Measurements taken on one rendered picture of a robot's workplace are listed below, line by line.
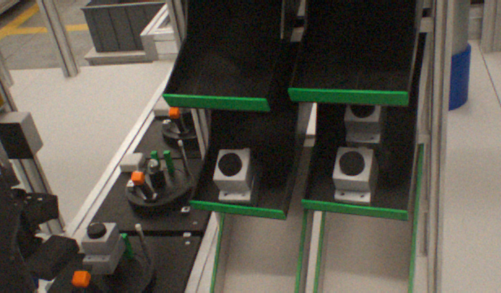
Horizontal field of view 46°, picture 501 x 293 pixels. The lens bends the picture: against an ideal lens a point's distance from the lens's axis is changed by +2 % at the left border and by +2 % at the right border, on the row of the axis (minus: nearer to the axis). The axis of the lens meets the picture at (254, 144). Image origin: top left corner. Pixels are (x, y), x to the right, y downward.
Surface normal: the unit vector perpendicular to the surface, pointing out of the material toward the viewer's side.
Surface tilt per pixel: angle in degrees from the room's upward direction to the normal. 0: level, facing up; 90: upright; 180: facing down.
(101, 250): 90
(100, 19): 90
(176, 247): 0
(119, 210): 0
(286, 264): 45
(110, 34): 90
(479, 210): 0
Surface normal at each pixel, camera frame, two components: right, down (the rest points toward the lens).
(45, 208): 0.90, 0.09
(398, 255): -0.33, -0.21
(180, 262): -0.14, -0.84
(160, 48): -0.16, 0.55
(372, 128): -0.24, 0.85
